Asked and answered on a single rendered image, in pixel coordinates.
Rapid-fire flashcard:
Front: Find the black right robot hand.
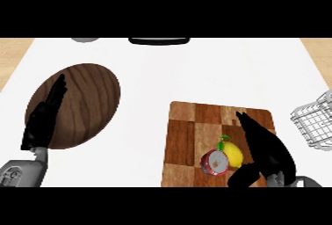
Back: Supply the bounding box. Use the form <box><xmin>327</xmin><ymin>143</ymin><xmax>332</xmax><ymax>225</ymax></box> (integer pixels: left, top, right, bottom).
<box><xmin>227</xmin><ymin>111</ymin><xmax>298</xmax><ymax>188</ymax></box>

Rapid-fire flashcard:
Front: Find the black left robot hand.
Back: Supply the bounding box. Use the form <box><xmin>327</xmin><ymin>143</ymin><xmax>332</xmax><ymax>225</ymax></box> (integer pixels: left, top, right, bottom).
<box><xmin>19</xmin><ymin>73</ymin><xmax>68</xmax><ymax>151</ymax></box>

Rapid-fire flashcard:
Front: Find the yellow lemon with green leaf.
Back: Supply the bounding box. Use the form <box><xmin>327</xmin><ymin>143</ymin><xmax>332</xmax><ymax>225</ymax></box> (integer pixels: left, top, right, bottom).
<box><xmin>215</xmin><ymin>134</ymin><xmax>245</xmax><ymax>169</ymax></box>

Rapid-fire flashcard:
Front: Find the dark brown oval wooden board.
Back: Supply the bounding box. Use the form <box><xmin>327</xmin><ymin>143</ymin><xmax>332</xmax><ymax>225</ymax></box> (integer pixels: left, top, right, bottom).
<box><xmin>23</xmin><ymin>62</ymin><xmax>122</xmax><ymax>150</ymax></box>

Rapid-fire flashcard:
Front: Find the checkered wooden cutting board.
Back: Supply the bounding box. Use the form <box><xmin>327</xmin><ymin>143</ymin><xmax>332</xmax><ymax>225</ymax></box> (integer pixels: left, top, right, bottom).
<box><xmin>159</xmin><ymin>100</ymin><xmax>277</xmax><ymax>188</ymax></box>

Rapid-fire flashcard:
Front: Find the red can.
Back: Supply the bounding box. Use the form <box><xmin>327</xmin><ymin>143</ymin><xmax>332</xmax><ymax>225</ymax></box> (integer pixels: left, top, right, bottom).
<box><xmin>199</xmin><ymin>149</ymin><xmax>230</xmax><ymax>177</ymax></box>

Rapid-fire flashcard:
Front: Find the grey round object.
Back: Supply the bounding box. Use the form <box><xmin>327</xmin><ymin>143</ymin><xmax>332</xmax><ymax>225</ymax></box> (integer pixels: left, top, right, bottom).
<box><xmin>69</xmin><ymin>37</ymin><xmax>102</xmax><ymax>44</ymax></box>

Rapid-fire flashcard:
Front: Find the black appliance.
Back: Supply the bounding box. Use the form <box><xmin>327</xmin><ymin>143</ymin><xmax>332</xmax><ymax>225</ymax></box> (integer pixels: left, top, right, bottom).
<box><xmin>127</xmin><ymin>37</ymin><xmax>192</xmax><ymax>46</ymax></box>

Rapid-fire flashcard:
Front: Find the white wire tiered basket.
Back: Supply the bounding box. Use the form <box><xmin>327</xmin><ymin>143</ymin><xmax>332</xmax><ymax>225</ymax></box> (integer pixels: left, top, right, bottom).
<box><xmin>289</xmin><ymin>89</ymin><xmax>332</xmax><ymax>152</ymax></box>

